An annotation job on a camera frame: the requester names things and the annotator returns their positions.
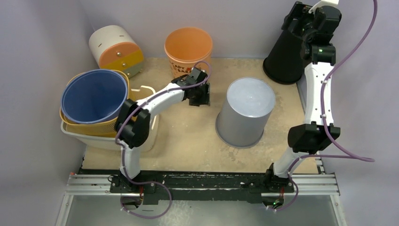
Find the orange capybara bin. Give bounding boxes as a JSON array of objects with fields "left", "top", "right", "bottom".
[{"left": 164, "top": 27, "right": 213, "bottom": 78}]

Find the black plastic bin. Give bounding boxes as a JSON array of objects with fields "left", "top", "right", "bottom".
[{"left": 263, "top": 30, "right": 304, "bottom": 85}]

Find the grey plastic bin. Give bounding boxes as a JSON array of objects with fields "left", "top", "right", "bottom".
[{"left": 215, "top": 77, "right": 276, "bottom": 148}]

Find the white drawer container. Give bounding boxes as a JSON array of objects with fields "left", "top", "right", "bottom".
[{"left": 88, "top": 25, "right": 144, "bottom": 78}]

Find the blue plastic bucket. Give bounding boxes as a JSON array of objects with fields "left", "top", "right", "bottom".
[{"left": 61, "top": 69, "right": 129, "bottom": 125}]

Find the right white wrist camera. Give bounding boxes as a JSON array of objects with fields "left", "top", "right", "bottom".
[{"left": 308, "top": 0, "right": 339, "bottom": 14}]

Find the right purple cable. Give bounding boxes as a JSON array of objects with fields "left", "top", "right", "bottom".
[{"left": 265, "top": 0, "right": 378, "bottom": 213}]

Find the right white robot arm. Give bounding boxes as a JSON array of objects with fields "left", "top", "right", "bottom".
[{"left": 263, "top": 0, "right": 342, "bottom": 192}]

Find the white mesh basket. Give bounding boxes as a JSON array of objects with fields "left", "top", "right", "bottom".
[{"left": 60, "top": 86, "right": 160, "bottom": 152}]

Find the aluminium mounting rail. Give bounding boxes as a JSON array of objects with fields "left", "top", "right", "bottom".
[{"left": 65, "top": 174, "right": 340, "bottom": 197}]

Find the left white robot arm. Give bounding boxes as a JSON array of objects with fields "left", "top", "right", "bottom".
[{"left": 114, "top": 67, "right": 210, "bottom": 193}]

